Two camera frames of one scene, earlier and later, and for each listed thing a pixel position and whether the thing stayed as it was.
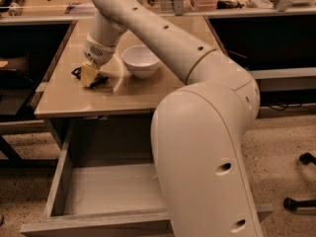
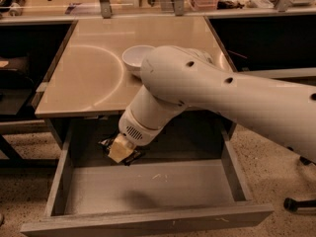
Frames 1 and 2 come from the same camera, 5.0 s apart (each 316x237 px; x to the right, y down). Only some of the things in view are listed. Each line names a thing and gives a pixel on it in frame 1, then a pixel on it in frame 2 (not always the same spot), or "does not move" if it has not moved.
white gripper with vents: (98, 54) → (135, 127)
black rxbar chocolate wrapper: (101, 77) → (108, 142)
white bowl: (139, 60) does not move
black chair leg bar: (291, 204) does not move
